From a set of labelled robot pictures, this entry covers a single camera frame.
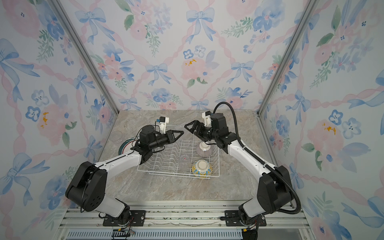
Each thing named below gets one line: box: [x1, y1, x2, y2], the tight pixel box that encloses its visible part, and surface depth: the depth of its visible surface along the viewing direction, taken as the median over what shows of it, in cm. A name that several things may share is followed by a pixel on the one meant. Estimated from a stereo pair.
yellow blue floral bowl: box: [191, 159, 213, 178], surface depth 86 cm
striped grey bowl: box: [196, 141, 212, 158], surface depth 94 cm
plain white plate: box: [118, 136, 140, 156], surface depth 99 cm
